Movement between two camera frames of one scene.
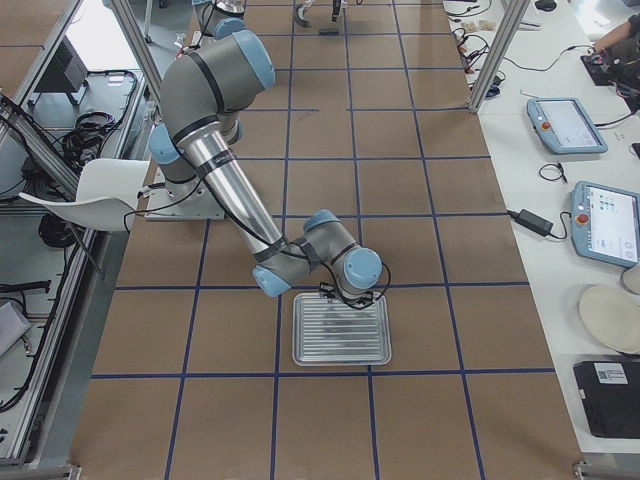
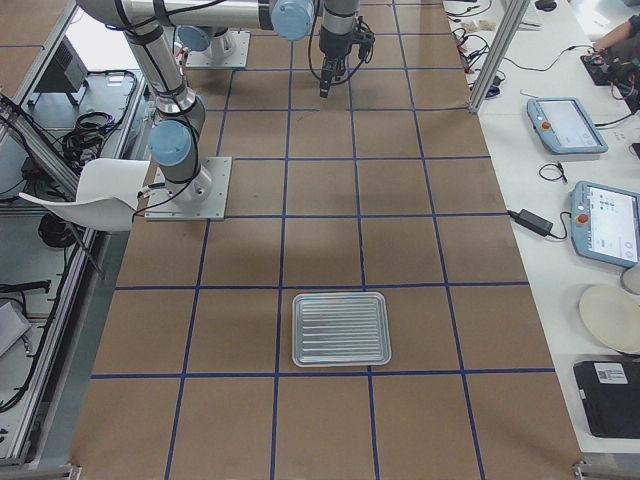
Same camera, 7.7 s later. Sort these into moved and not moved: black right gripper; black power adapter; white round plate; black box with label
Moved: black right gripper
Not moved: black box with label; white round plate; black power adapter
